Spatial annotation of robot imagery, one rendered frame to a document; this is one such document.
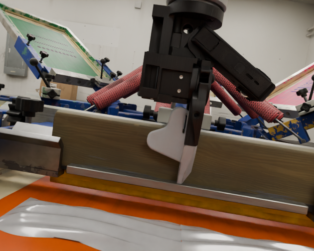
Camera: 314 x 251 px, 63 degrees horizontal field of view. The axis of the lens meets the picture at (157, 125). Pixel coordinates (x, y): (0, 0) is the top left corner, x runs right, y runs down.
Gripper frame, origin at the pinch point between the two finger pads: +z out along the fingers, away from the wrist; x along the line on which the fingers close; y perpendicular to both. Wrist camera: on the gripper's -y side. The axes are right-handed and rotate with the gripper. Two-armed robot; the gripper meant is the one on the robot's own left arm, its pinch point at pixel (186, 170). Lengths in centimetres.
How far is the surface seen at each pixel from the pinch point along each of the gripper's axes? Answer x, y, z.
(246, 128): -60, -24, -3
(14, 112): -19.8, 36.6, -1.4
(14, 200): 6.1, 19.1, 5.2
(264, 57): -411, -134, -107
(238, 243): 8.2, -5.7, 4.5
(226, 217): 0.5, -6.1, 5.3
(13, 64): -402, 292, -34
